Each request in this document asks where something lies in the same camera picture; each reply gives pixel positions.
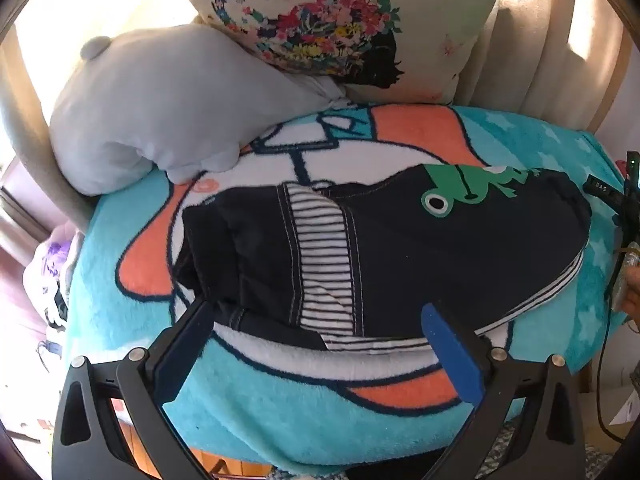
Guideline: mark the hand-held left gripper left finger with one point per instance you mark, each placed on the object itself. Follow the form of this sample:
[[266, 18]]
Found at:
[[172, 362]]

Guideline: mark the teal cartoon printed blanket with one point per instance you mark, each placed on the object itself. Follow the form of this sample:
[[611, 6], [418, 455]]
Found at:
[[250, 410]]

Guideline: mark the person's right hand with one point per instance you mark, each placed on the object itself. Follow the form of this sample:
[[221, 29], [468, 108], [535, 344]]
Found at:
[[632, 291]]

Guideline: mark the navy striped frog shirt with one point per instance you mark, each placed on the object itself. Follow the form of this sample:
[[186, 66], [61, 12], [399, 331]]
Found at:
[[400, 260]]

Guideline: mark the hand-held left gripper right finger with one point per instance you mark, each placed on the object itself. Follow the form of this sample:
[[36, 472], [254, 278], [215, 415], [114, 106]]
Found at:
[[452, 352]]

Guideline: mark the beige patterned curtain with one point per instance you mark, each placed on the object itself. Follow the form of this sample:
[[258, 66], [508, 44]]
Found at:
[[540, 60]]

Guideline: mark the purple and white plush toy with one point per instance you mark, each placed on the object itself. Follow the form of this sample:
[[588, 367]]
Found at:
[[52, 280]]

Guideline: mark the grey plush pillow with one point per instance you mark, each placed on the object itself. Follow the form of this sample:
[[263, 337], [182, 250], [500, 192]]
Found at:
[[175, 110]]

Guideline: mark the cream floral cushion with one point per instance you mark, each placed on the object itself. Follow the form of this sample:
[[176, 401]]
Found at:
[[350, 0]]

